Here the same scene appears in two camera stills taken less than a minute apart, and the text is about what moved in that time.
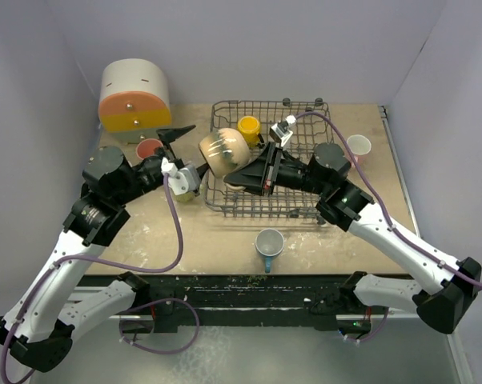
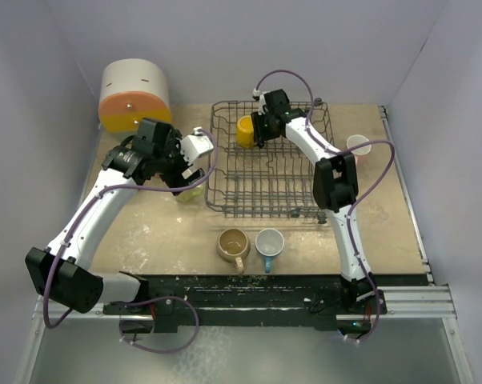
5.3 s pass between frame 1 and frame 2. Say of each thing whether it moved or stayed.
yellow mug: stayed
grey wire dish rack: stayed
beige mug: moved
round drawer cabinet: stayed
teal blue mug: stayed
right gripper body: moved
